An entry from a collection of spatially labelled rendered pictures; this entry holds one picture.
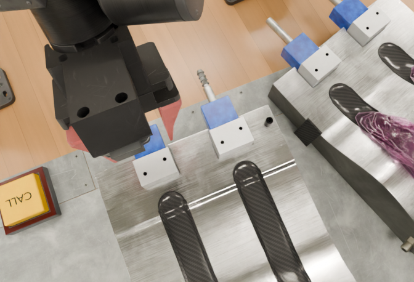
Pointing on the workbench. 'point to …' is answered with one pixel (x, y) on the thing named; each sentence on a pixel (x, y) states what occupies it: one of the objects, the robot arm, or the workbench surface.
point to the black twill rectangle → (307, 132)
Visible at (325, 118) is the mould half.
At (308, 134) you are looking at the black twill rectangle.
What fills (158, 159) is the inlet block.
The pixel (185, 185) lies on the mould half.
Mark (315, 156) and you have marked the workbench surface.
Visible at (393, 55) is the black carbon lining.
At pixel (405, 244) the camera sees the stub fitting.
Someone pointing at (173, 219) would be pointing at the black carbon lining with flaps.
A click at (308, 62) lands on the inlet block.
